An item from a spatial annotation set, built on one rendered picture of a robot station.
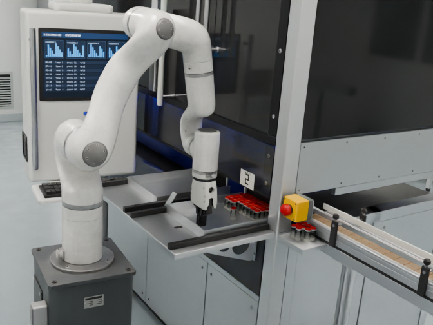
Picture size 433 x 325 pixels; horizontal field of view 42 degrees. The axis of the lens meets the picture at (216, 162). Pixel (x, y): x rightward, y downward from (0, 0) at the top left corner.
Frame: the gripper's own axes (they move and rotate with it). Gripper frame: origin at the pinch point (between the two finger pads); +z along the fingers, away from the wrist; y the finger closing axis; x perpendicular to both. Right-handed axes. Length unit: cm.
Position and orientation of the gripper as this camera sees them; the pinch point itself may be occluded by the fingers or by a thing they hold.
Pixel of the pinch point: (201, 220)
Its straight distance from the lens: 191.3
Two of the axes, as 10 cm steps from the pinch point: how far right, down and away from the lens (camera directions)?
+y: -5.5, -2.8, 7.9
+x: -8.3, 1.0, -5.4
